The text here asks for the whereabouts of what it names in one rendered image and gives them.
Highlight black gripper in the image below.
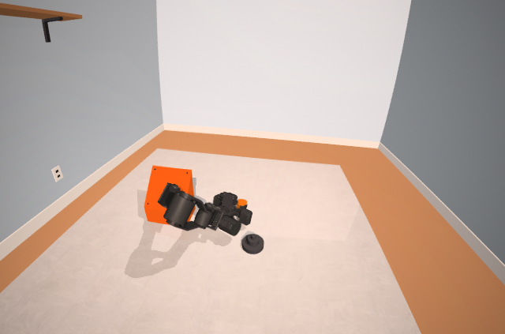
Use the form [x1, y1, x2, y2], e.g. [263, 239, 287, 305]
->
[212, 194, 253, 226]

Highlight orange knob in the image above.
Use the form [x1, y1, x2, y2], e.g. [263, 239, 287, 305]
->
[236, 199, 247, 208]

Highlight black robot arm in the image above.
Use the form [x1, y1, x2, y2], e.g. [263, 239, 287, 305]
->
[157, 182, 241, 236]

